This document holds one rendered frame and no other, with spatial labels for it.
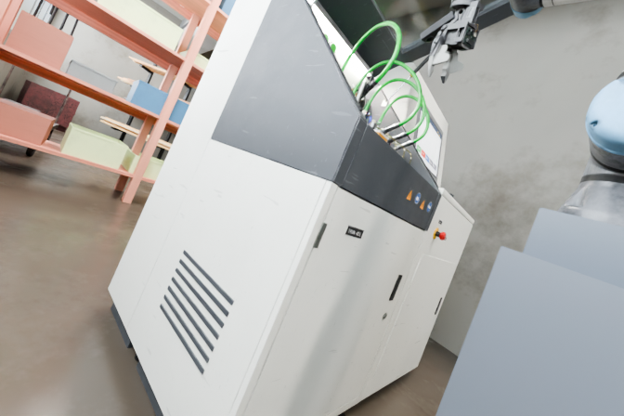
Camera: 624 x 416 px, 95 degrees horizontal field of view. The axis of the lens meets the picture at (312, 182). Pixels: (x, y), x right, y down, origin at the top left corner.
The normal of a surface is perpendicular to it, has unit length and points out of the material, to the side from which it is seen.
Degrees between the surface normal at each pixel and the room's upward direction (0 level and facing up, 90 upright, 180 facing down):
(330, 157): 90
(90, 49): 90
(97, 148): 90
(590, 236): 90
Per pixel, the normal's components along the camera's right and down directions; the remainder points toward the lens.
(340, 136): -0.60, -0.29
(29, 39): 0.66, 0.25
